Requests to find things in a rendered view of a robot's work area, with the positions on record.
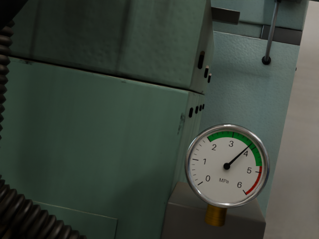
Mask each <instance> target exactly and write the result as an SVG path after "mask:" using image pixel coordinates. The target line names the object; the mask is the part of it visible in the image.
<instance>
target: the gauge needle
mask: <svg viewBox="0 0 319 239"><path fill-rule="evenodd" d="M251 144H252V143H251ZM251 144H250V145H251ZM250 145H249V146H250ZM249 146H248V147H249ZM248 147H247V148H248ZM247 148H246V149H247ZM246 149H244V150H243V151H242V152H241V153H240V154H239V155H237V156H236V157H235V158H234V159H233V160H232V161H231V162H229V163H224V169H225V170H228V169H229V168H230V165H231V164H232V163H233V162H234V161H235V160H236V159H237V158H238V157H239V156H240V155H241V154H242V153H243V152H244V151H245V150H246Z"/></svg>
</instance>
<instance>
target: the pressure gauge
mask: <svg viewBox="0 0 319 239"><path fill-rule="evenodd" d="M251 143H252V144H251ZM250 144H251V145H250ZM249 145H250V146H249ZM248 146H249V147H248ZM247 147H248V148H247ZM246 148H247V149H246ZM244 149H246V150H245V151H244V152H243V153H242V154H241V155H240V156H239V157H238V158H237V159H236V160H235V161H234V162H233V163H232V164H231V165H230V168H229V169H228V170H225V169H224V163H229V162H231V161H232V160H233V159H234V158H235V157H236V156H237V155H239V154H240V153H241V152H242V151H243V150H244ZM184 169H185V175H186V179H187V182H188V184H189V186H190V188H191V189H192V191H193V192H194V193H195V194H196V196H197V197H199V198H200V199H201V200H203V201H204V202H206V203H207V209H206V215H205V222H206V223H207V224H209V225H213V226H218V227H222V226H224V224H225V218H226V213H227V209H229V208H236V207H240V206H243V205H245V204H247V203H249V202H251V201H252V200H254V199H255V198H256V197H257V196H258V195H259V194H260V193H261V192H262V190H263V189H264V187H265V185H266V183H267V181H268V177H269V173H270V160H269V155H268V152H267V150H266V148H265V146H264V144H263V142H262V141H261V140H260V139H259V138H258V137H257V136H256V135H255V134H254V133H253V132H251V131H250V130H249V129H247V128H245V127H242V126H239V125H235V124H229V123H225V124H217V125H214V126H211V127H209V128H207V129H205V130H203V131H202V132H201V133H199V134H198V135H197V136H196V137H195V138H194V139H193V141H192V142H191V144H190V145H189V147H188V150H187V152H186V156H185V163H184Z"/></svg>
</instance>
